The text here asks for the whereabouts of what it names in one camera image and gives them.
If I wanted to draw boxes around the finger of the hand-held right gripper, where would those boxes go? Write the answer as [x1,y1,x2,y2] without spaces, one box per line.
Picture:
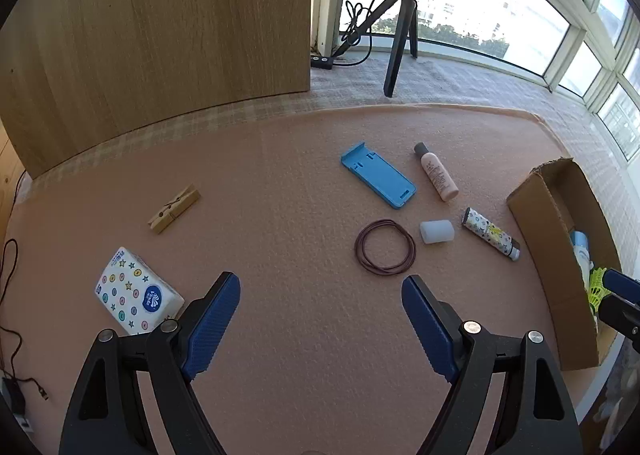
[598,297,640,344]
[602,268,640,304]

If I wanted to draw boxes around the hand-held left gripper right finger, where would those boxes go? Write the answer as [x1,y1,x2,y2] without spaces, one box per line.
[401,275,585,455]

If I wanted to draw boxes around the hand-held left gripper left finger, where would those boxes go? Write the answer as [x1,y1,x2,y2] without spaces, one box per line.
[59,271,242,455]

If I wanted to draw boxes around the yellow shuttlecock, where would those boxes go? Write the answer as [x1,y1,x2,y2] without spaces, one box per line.
[586,265,610,323]

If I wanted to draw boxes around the cardboard box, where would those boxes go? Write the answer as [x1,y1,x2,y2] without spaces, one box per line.
[506,158,623,371]

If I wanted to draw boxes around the white bottle blue cap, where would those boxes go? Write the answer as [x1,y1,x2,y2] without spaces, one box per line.
[570,230,593,286]

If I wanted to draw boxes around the star printed tissue pack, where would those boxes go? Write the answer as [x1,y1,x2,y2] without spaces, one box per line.
[94,246,185,336]

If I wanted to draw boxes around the white translucent cap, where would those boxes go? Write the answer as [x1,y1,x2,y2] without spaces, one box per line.
[419,219,455,245]

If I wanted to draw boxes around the brown rubber bands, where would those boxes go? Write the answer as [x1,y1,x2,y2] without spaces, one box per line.
[355,219,417,277]

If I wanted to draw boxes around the white printed tube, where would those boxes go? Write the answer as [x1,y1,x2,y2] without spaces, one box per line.
[461,206,521,262]

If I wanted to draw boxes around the wooden clothespin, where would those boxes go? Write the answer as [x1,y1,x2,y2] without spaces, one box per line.
[148,184,202,235]

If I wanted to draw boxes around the pink blanket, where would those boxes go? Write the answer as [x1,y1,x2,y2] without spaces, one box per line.
[0,102,626,455]

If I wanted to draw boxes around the small pink bottle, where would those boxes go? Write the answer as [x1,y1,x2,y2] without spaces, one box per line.
[413,142,460,202]

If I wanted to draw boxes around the blue phone stand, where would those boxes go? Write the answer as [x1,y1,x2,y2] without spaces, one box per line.
[341,140,417,210]

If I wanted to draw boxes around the black power adapter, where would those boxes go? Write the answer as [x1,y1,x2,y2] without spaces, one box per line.
[0,376,27,417]

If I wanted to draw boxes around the wooden plank panel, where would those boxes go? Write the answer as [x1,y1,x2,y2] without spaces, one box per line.
[0,125,27,236]

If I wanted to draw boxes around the black tripod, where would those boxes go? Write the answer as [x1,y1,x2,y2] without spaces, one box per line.
[332,0,421,98]

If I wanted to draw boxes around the large wooden board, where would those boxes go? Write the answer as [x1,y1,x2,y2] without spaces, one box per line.
[0,0,313,179]

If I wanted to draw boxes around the thin black cable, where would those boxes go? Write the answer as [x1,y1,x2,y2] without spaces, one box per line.
[0,237,51,402]

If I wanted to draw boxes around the ring light on tripod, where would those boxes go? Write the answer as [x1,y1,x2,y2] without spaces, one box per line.
[312,0,640,161]

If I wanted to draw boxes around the black ring light cable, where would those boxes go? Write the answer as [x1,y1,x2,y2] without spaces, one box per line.
[340,0,401,67]

